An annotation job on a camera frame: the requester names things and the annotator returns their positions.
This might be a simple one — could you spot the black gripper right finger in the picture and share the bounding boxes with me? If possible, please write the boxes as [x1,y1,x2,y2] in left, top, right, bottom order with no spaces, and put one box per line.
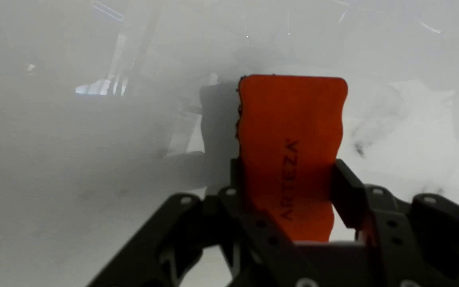
[330,158,459,287]

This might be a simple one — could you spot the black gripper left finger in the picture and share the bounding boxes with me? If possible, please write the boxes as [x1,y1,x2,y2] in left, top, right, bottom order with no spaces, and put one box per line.
[87,158,295,287]

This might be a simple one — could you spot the orange whiteboard eraser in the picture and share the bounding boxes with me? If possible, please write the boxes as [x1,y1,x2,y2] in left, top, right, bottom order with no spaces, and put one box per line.
[236,73,350,245]

